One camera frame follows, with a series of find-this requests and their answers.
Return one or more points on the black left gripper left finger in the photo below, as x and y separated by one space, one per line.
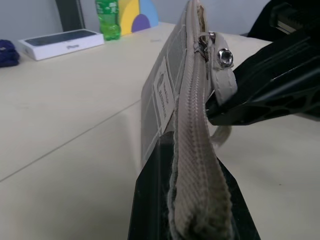
150 190

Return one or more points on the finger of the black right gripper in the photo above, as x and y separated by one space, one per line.
270 102

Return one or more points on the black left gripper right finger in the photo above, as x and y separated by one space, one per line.
241 212

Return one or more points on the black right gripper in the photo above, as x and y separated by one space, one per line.
297 12

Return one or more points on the grey grid zipper pouch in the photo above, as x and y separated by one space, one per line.
192 140

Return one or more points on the colourful arch block toy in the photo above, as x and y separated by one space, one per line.
138 15

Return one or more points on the white phone box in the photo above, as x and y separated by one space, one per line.
60 43

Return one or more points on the green plastic soda bottle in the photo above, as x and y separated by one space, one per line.
108 20

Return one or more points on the black upright panel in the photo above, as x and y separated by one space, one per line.
71 13

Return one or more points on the dark blue cloth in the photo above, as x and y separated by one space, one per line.
7 53

